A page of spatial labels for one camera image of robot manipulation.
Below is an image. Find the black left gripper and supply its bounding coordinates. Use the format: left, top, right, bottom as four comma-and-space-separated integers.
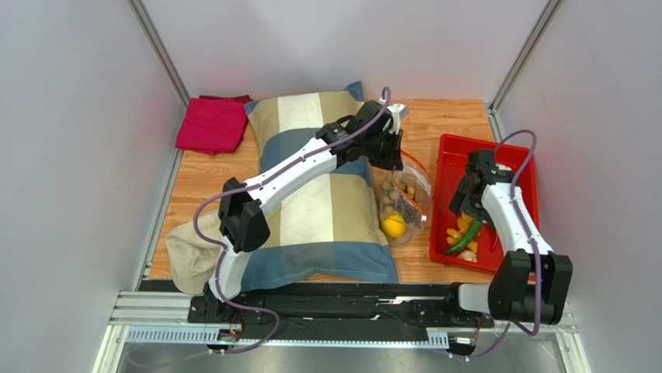
362, 128, 405, 173

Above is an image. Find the clear zip top bag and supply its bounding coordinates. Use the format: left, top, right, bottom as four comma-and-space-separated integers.
378, 151, 433, 246

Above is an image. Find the yellow fake bell pepper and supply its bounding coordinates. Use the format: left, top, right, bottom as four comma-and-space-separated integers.
444, 213, 483, 261

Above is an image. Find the green fake chili pepper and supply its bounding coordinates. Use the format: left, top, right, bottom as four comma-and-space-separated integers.
444, 220, 483, 255

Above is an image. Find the white fake garlic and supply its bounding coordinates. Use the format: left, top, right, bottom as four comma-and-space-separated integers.
458, 249, 478, 263

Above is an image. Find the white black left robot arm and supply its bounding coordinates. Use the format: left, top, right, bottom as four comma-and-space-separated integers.
208, 99, 409, 303

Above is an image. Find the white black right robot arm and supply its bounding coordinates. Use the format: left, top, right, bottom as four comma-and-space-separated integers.
449, 149, 573, 329

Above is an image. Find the yellow fake lemon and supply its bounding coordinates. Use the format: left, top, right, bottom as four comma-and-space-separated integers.
381, 212, 406, 239

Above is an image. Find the red plastic tray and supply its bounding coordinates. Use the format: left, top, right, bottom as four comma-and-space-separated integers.
429, 133, 541, 274

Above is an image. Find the striped blue beige pillow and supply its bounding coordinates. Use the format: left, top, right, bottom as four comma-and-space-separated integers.
242, 81, 399, 291

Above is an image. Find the red folded cloth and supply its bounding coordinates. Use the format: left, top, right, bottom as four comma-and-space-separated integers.
175, 95, 252, 155

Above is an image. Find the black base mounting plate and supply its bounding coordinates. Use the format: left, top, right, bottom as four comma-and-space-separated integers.
187, 295, 495, 329

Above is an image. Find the beige fabric hat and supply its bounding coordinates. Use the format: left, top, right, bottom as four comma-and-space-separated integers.
165, 222, 221, 295

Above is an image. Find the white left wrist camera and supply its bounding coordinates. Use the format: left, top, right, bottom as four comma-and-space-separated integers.
384, 103, 409, 134

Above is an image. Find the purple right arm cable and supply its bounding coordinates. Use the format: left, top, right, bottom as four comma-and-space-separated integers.
447, 129, 544, 361

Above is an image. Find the aluminium frame rail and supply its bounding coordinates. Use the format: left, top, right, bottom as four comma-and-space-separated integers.
94, 283, 591, 372

